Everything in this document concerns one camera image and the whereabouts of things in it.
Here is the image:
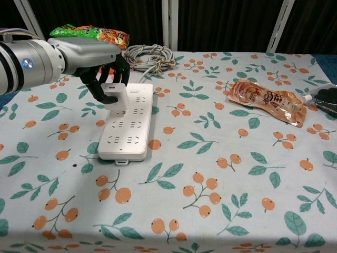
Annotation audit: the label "grey cable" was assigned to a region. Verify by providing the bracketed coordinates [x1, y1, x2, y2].
[123, 44, 177, 84]

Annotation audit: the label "black gloves in plastic bag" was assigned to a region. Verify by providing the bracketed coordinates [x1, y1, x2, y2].
[301, 83, 337, 119]

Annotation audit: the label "black pleated curtain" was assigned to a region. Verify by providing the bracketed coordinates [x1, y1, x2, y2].
[276, 0, 337, 56]
[177, 0, 286, 53]
[0, 0, 36, 40]
[26, 0, 164, 51]

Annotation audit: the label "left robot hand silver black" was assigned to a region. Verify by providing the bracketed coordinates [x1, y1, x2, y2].
[47, 37, 131, 104]

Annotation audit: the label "green snack bag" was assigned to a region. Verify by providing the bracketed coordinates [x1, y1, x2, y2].
[49, 24, 131, 51]

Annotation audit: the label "blue table cover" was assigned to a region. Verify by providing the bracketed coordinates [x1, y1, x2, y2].
[0, 54, 337, 106]

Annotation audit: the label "orange sauce pouch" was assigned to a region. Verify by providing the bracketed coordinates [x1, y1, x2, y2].
[226, 79, 308, 128]

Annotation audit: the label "white plug adapter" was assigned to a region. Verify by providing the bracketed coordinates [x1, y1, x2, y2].
[101, 82, 128, 116]

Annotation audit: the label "white frame post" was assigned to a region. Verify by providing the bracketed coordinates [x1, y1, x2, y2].
[266, 0, 295, 53]
[161, 0, 179, 51]
[14, 0, 46, 41]

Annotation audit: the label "floral fruit-print tablecloth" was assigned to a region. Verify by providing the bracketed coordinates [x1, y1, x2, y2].
[0, 48, 337, 253]

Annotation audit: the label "white power strip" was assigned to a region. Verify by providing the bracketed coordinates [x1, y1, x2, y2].
[97, 83, 154, 167]

